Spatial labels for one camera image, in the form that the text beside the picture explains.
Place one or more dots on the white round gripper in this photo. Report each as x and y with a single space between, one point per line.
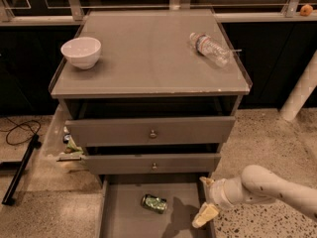
217 192

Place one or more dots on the green soda can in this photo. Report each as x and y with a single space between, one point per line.
154 203

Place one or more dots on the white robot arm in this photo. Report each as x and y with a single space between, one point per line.
254 185

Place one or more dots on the grey bottom drawer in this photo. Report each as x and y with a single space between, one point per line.
122 214

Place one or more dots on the grey drawer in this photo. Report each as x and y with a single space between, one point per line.
152 164
150 131
122 214

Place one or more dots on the grey middle drawer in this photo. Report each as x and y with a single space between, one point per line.
152 164

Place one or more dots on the grey top drawer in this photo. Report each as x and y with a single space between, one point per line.
150 131

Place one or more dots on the grey drawer cabinet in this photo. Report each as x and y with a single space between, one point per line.
148 69

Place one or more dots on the clear plastic water bottle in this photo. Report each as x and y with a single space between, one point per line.
211 49

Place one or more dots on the clear plastic storage bin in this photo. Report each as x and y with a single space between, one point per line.
59 148

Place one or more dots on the white ceramic bowl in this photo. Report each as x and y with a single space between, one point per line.
83 52

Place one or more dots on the black metal stand bar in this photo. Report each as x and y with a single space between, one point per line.
8 197

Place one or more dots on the white cylindrical post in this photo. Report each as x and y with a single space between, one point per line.
301 91

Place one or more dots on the metal railing frame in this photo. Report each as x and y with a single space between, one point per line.
73 12

